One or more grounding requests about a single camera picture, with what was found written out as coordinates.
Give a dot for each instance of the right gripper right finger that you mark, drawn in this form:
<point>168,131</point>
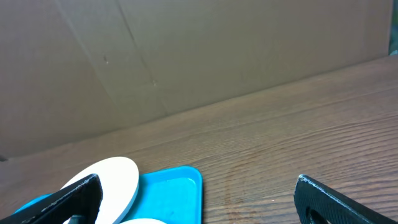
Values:
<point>318,203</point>

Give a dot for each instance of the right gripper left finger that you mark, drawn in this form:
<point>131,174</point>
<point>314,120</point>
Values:
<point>79,202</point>

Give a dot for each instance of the teal plastic serving tray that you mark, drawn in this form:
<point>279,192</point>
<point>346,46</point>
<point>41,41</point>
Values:
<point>171,196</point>

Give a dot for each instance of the white plate with sauce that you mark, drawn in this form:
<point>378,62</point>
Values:
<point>119,178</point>

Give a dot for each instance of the light blue rimmed plate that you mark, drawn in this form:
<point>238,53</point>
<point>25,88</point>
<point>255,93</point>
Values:
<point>143,221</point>

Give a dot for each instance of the brown cardboard backdrop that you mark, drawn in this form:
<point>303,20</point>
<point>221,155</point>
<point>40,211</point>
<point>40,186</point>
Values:
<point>71,70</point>

